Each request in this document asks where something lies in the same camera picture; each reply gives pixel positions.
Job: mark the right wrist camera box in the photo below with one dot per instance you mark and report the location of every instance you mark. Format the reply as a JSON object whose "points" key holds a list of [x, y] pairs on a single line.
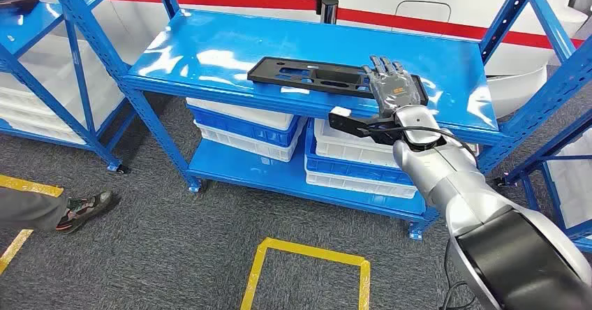
{"points": [[342, 122]]}

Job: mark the black stanchion post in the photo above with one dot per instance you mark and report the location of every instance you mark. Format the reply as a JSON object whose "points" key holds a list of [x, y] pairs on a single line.
{"points": [[329, 9]]}

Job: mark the person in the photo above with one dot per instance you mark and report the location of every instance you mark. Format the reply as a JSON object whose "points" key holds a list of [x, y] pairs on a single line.
{"points": [[27, 208]]}

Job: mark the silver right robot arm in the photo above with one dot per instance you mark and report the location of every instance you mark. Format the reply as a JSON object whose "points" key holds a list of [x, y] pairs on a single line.
{"points": [[453, 173]]}

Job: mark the white plastic crate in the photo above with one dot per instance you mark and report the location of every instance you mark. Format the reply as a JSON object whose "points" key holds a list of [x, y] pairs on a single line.
{"points": [[18, 109], [356, 185], [240, 112], [46, 62], [245, 146], [351, 148], [578, 183]]}

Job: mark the black flat plastic part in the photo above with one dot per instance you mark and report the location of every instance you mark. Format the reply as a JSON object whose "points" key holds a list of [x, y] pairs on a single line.
{"points": [[18, 6]]}

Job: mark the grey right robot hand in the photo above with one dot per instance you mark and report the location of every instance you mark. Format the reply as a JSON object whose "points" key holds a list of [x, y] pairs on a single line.
{"points": [[393, 90]]}

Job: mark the blue metal shelf rack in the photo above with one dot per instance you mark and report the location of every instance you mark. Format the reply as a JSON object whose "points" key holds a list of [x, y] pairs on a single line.
{"points": [[555, 146], [277, 39], [32, 25]]}

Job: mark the blue plastic crate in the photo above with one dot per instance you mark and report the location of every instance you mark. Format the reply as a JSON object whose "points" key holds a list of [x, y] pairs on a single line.
{"points": [[240, 130], [351, 171]]}

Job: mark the person's shoe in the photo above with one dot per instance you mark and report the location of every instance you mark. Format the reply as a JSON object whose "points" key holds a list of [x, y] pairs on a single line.
{"points": [[85, 208]]}

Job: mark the black plastic bracket part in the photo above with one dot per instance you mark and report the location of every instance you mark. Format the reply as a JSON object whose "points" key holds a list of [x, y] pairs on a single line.
{"points": [[261, 72]]}

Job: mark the yellow floor tape square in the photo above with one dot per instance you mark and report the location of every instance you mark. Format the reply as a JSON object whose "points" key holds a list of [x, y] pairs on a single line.
{"points": [[314, 252], [27, 186]]}

